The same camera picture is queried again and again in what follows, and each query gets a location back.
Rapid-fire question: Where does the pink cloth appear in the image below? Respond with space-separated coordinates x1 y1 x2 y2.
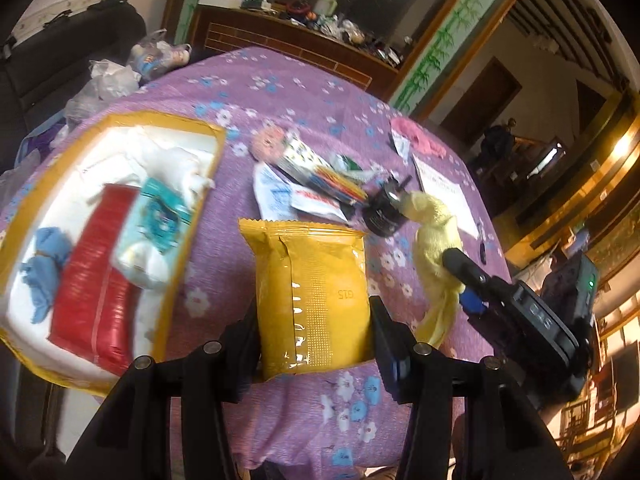
390 117 448 157

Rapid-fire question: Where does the yellow cloth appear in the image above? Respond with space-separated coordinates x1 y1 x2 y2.
404 191 466 351

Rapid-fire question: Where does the teal tissue pack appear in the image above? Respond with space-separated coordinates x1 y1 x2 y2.
111 177 193 291

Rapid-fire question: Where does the purple blue bag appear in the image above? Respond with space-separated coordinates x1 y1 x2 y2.
15 122 68 166

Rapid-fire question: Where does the blue cloth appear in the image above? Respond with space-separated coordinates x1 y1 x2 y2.
20 226 73 325

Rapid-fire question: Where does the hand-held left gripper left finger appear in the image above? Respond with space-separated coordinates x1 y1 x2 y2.
65 305 263 480

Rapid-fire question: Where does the crumpled white plastic bag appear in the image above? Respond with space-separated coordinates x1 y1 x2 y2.
65 57 143 126

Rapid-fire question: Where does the white blue sachet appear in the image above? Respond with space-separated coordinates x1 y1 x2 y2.
252 161 301 221

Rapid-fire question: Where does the red packet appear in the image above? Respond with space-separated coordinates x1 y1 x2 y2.
48 183 146 378

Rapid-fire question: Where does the red white sachet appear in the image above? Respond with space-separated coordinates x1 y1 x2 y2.
290 185 353 224

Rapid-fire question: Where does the yellow packet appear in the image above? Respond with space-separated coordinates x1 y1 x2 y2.
238 218 371 381

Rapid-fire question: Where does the white cloth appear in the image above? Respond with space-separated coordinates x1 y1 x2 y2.
87 127 217 201

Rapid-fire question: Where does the brown wooden door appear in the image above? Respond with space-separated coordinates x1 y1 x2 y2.
440 57 523 133

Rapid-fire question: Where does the plastic bag with colourful bottles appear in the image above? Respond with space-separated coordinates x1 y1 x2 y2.
127 29 193 81

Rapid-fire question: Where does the white paper sheet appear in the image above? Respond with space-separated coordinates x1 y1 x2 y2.
412 154 481 238

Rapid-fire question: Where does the purple floral tablecloth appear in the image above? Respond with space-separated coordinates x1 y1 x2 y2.
0 46 513 480

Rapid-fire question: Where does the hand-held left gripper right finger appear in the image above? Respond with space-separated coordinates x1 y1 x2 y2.
369 296 576 480

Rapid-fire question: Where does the pink round sponge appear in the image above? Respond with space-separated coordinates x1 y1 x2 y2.
248 126 287 162

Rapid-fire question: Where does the clutter of small shelf items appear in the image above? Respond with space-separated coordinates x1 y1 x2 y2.
272 0 416 66

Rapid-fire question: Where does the pack of coloured pens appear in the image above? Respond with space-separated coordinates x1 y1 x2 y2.
275 135 368 208

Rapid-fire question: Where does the green packet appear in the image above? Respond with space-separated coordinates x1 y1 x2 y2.
334 154 376 183

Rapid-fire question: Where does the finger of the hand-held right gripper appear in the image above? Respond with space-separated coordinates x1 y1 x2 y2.
457 285 501 321
441 247 521 306

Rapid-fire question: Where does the wooden cabinet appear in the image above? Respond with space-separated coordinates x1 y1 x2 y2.
160 0 546 116

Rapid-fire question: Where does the white tag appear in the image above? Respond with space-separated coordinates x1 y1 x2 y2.
391 130 412 166

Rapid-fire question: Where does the yellow-rimmed cardboard box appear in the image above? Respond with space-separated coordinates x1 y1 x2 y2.
0 110 227 397

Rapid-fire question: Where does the golden wooden railing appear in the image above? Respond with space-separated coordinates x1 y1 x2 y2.
515 110 640 271

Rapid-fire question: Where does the black sofa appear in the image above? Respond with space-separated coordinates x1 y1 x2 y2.
0 0 148 171

